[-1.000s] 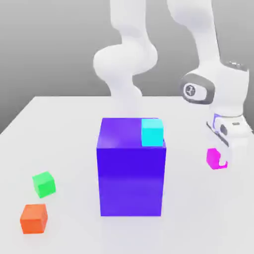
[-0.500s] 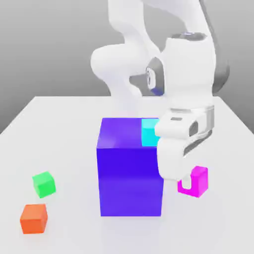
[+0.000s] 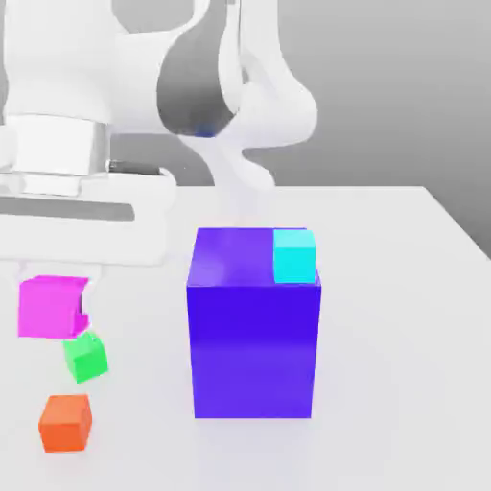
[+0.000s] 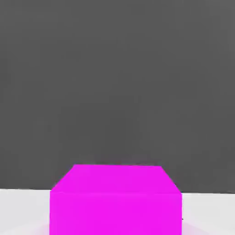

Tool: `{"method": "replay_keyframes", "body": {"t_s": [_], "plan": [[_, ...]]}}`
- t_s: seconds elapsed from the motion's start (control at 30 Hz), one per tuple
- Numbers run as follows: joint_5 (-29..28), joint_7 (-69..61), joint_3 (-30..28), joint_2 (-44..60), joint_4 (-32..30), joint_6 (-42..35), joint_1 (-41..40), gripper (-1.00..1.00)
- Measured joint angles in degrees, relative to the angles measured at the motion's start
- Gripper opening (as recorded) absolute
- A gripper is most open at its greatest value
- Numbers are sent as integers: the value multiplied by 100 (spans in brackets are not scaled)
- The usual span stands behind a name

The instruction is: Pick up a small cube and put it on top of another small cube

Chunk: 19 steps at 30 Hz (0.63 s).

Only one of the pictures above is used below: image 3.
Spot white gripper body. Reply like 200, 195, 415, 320
0, 167, 178, 269

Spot small magenta cube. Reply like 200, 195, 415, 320
16, 274, 91, 341

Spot small green cube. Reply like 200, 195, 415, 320
62, 331, 110, 386

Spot small orange cube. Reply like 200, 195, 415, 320
37, 393, 94, 455

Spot small cyan cube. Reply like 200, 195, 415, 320
272, 228, 318, 286

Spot large blue box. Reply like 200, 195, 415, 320
186, 226, 323, 420

